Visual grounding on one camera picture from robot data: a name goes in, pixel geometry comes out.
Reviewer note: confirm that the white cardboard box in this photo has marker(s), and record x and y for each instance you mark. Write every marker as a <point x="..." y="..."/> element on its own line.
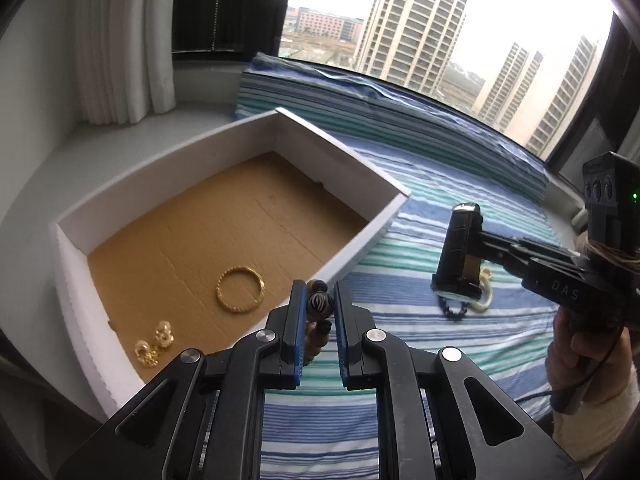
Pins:
<point x="271" y="191"/>

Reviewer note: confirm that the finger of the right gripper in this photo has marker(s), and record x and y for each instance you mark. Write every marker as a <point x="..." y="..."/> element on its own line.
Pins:
<point x="514" y="258"/>
<point x="556" y="252"/>

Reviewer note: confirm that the white fleece sleeve right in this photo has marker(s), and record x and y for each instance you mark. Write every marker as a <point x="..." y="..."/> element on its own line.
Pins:
<point x="587" y="435"/>

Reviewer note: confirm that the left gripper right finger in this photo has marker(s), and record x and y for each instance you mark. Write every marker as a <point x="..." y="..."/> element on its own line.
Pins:
<point x="439" y="415"/>

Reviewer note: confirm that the white curtain left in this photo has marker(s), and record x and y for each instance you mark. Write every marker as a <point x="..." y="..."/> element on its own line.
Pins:
<point x="123" y="59"/>

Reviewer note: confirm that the pale jade bangle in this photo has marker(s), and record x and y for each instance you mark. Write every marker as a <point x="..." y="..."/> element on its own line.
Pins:
<point x="486" y="293"/>

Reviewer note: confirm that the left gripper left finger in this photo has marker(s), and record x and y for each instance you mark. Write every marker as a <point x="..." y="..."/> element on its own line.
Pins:
<point x="201" y="416"/>

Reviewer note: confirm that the gold charm pendant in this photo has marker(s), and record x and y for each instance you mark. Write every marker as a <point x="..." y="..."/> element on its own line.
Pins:
<point x="147" y="353"/>

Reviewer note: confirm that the striped bed sheet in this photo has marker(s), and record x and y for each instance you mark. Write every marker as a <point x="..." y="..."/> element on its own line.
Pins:
<point x="323" y="431"/>

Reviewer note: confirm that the right hand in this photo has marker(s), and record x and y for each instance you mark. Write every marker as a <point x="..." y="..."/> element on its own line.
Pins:
<point x="591" y="357"/>

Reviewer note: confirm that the gold bangle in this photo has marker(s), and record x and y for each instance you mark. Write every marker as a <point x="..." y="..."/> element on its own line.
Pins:
<point x="240" y="289"/>

